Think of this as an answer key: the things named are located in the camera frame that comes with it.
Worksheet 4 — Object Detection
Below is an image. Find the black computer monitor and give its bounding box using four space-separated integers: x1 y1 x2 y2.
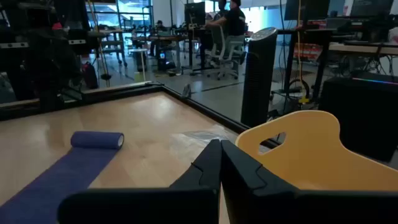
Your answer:
183 1 206 27

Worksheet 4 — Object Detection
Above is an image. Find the yellow hanging cable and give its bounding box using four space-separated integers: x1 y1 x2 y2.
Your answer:
295 0 311 105

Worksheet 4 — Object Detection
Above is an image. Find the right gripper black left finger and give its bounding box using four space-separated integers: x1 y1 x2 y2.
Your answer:
57 139 223 224

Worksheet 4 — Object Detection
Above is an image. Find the clear plastic bag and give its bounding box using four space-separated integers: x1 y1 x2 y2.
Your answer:
170 124 239 162

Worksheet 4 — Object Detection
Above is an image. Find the seated person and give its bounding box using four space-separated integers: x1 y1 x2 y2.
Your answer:
205 0 247 37

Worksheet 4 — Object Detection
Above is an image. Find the black tower fan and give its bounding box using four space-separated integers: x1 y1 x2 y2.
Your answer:
240 26 279 128

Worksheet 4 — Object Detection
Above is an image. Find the standing person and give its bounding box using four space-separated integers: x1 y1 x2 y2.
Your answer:
216 0 229 15

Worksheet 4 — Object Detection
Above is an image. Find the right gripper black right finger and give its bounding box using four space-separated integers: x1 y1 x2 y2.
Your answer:
221 139 398 224

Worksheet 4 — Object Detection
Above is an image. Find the black computer case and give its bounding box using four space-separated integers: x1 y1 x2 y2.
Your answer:
318 72 398 163

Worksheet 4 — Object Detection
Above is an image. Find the person with cap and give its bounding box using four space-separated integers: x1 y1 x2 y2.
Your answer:
154 19 168 34

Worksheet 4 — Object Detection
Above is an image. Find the black standing desk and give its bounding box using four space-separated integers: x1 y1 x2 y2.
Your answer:
275 27 338 103

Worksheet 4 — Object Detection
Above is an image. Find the black aluminium table frame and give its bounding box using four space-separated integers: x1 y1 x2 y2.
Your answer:
0 80 280 149

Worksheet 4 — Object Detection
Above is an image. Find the grey office chair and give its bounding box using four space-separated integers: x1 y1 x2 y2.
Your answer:
205 24 247 80

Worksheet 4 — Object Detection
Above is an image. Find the long wooden table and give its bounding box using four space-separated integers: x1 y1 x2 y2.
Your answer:
328 42 398 57

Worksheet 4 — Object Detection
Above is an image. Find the large black monitor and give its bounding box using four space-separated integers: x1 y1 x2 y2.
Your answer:
284 0 331 22

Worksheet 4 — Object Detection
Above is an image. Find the dark blue elastic bandage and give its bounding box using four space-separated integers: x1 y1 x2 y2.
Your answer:
0 131 125 224

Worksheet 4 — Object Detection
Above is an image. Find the tripod stand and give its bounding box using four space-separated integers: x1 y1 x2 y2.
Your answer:
86 0 113 89

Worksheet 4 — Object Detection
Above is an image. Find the yellow plastic bin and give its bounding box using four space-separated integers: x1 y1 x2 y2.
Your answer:
235 110 398 192

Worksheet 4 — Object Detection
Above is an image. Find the white round stool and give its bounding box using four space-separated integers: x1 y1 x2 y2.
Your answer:
128 47 149 82

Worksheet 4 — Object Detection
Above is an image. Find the black spring clamp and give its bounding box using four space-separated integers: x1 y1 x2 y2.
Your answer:
181 83 193 100

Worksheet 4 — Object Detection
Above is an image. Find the red boxes stack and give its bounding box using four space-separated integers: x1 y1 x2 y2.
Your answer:
294 20 327 62

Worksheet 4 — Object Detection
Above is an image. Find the black backpack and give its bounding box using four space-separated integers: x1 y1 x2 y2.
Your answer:
81 61 100 90

